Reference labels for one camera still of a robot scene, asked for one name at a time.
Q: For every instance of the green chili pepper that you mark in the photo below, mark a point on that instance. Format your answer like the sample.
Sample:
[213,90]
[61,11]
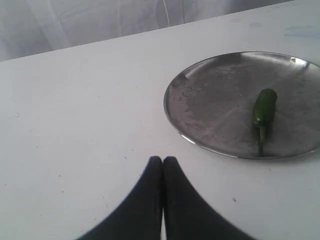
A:
[263,114]

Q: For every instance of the round steel plate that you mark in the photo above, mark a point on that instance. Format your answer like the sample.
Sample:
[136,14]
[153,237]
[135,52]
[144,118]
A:
[211,104]

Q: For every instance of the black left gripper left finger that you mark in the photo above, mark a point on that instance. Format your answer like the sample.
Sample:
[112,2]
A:
[139,216]

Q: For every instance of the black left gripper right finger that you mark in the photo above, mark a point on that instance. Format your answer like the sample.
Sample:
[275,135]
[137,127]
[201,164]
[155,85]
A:
[187,215]

